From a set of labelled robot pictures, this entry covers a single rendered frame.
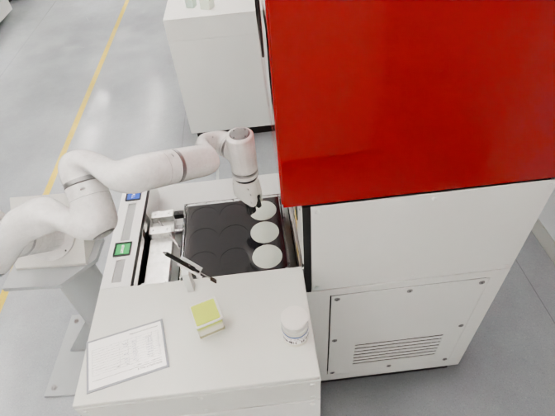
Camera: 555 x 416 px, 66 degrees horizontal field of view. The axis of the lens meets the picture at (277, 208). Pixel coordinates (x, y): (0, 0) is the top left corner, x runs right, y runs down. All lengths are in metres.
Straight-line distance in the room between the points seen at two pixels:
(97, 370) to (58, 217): 0.41
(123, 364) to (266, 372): 0.38
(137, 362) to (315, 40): 0.90
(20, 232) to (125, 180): 0.35
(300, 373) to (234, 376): 0.17
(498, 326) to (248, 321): 1.57
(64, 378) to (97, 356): 1.20
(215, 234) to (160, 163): 0.53
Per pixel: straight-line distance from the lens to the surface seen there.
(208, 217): 1.59
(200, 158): 1.14
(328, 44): 0.88
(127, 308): 1.35
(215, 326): 1.19
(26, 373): 2.62
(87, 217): 1.13
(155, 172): 1.05
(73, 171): 1.14
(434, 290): 1.60
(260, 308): 1.25
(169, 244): 1.57
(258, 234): 1.50
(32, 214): 1.23
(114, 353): 1.28
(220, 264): 1.44
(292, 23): 0.85
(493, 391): 2.32
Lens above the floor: 2.03
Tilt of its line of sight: 46 degrees down
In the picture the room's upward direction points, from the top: 5 degrees counter-clockwise
